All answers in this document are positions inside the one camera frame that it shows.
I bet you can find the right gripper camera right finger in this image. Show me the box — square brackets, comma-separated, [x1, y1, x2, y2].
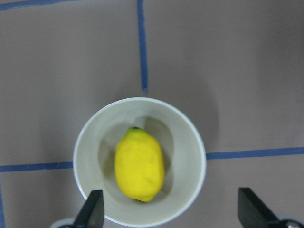
[237, 188, 280, 228]

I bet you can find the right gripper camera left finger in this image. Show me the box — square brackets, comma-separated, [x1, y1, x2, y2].
[72, 190, 105, 228]

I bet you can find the yellow lemon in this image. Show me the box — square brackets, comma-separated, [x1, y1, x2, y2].
[114, 127, 165, 202]

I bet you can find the cream bowl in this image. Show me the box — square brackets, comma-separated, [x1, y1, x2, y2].
[73, 97, 206, 228]

